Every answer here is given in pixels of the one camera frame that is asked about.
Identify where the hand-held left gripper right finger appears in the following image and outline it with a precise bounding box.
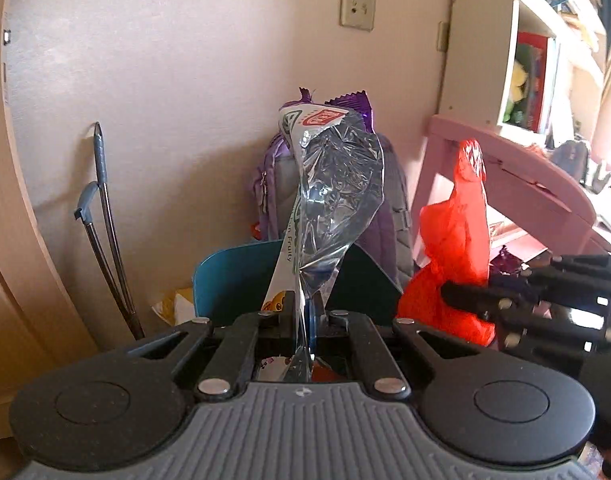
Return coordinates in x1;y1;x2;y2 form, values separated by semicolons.
309;309;482;397

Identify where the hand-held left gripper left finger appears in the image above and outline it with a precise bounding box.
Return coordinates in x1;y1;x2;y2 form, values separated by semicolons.
125;310;299;402

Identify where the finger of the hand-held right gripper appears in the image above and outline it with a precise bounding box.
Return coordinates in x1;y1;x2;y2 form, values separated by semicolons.
440;280;611;352
521;254;611;306

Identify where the red plastic bag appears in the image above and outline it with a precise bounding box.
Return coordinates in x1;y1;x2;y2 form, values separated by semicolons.
396;139;497;347

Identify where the teal plastic bin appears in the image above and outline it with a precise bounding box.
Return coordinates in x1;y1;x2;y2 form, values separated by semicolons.
192;240;404;329

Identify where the silver foil wrapper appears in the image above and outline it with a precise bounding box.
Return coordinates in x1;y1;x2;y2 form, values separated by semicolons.
255;102;387;386

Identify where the purple zigzag-edged wrapper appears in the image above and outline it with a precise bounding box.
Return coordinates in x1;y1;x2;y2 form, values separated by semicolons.
298;86;377;134

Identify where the crumpled purple wrapper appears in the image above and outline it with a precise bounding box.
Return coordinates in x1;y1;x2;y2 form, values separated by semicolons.
488;245;536;281

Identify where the pink desk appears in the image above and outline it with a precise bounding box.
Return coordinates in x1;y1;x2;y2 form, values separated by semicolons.
410;114;611;282

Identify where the yellow packet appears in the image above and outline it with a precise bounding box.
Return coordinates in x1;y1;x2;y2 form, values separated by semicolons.
152;287;199;334

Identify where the purple grey backpack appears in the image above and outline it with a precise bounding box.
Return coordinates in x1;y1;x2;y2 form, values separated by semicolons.
249;130;414;287

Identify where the red book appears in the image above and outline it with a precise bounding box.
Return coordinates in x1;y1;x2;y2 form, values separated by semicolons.
514;31;559;134

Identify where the yellow plush toy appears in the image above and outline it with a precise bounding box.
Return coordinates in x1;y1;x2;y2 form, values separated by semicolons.
503;45;532;122

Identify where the white bookshelf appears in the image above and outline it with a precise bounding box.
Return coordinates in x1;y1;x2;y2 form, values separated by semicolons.
438;0;609;137

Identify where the long grey-grip metal pole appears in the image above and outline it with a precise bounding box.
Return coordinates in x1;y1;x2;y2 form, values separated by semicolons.
92;121;145;341

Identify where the wooden door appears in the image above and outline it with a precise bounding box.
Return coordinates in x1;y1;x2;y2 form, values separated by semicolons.
0;0;99;442

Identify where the short grey-handle metal rod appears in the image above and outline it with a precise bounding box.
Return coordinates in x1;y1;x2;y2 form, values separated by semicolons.
74;181;136;332

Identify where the beige wall outlet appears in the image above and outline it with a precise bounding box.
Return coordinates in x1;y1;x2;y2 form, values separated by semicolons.
339;0;377;33

